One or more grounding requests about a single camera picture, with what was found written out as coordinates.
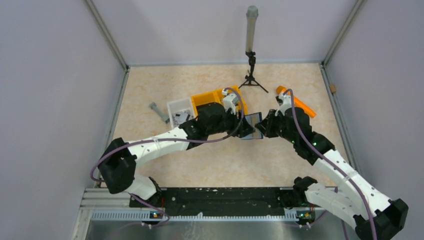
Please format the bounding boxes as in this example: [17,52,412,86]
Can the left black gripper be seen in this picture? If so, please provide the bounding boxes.
[207,106,255,138]

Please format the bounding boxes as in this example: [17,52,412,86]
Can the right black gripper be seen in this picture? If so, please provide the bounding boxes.
[256,109,298,144]

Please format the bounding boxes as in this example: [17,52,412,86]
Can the blue leather card holder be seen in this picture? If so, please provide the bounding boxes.
[241,112,264,140]

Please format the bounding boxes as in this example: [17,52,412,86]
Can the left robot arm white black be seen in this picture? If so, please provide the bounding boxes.
[97,102,255,207]

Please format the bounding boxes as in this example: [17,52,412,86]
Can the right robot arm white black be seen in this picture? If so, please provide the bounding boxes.
[255,107,409,240]

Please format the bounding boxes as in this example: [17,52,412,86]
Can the yellow plastic bin right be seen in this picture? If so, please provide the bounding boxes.
[216,86,249,115]

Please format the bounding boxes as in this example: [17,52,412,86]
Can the yellow plastic bin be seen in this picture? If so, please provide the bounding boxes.
[190,90,224,117]
[216,86,249,115]

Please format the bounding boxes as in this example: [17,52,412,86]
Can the yellow plastic bin left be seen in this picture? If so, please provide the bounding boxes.
[190,90,224,117]

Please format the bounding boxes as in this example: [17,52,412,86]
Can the black tripod stand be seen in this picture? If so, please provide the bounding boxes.
[239,51,269,93]

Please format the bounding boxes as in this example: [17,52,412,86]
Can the white plastic bin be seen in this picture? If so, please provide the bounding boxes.
[167,97,195,129]

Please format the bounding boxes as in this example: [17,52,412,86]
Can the grey plastic bolt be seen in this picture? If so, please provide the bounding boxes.
[148,102,170,124]

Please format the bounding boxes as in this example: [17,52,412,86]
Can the grey microphone on stand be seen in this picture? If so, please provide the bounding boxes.
[245,5,259,53]

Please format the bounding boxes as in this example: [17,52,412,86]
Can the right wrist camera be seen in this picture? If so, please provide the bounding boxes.
[276,92,292,116]

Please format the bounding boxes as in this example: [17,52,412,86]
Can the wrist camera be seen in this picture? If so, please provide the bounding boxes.
[221,89,240,115]
[276,92,292,116]

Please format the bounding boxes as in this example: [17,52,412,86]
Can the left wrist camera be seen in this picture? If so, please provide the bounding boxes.
[221,89,240,115]

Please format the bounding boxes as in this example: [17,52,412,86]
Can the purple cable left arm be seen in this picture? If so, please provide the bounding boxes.
[90,87,246,183]

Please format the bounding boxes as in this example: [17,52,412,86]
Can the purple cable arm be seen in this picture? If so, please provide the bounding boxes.
[282,88,379,240]
[90,87,246,183]

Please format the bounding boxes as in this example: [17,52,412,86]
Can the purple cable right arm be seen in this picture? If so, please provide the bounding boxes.
[282,88,379,240]

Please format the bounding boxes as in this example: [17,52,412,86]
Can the small wooden piece on rail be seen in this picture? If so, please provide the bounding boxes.
[329,84,337,94]

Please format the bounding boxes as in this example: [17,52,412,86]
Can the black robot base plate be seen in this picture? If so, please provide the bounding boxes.
[129,187,327,218]

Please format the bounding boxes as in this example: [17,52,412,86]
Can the white cable duct strip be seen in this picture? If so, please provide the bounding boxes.
[91,210,299,222]

